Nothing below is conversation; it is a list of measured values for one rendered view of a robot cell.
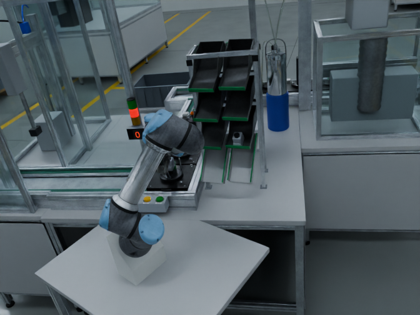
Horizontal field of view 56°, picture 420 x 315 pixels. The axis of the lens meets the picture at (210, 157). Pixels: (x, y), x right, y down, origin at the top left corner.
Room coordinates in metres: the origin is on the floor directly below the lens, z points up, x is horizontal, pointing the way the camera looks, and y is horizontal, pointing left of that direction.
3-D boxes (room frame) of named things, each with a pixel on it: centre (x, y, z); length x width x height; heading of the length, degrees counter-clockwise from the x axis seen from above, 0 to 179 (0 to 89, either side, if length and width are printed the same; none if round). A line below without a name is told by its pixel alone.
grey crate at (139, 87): (4.09, 0.37, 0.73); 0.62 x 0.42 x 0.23; 77
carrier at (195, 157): (2.20, 0.18, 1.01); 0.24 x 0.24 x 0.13; 77
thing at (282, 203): (2.38, 0.13, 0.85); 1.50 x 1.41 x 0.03; 77
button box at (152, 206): (1.76, 0.37, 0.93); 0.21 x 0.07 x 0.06; 77
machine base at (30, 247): (2.64, 1.17, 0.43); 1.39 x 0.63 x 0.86; 167
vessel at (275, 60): (2.59, -0.53, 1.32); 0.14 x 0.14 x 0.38
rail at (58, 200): (1.87, 0.54, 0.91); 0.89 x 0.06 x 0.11; 77
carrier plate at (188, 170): (1.95, 0.24, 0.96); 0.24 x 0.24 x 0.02; 77
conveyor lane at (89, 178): (2.04, 0.52, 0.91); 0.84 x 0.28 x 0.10; 77
